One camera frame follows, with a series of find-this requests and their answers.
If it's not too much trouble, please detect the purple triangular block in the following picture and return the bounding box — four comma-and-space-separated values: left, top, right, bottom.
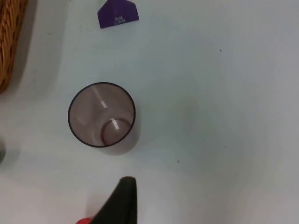
97, 0, 140, 29

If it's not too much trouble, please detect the brown wicker basket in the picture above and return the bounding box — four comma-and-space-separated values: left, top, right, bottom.
0, 0, 29, 94

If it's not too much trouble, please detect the clear cup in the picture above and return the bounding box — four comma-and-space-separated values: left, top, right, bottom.
67, 82, 136, 148

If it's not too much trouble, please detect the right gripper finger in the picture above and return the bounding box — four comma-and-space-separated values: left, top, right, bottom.
90, 176, 138, 224

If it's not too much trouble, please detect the green ball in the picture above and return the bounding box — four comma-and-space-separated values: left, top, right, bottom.
0, 139, 6, 164

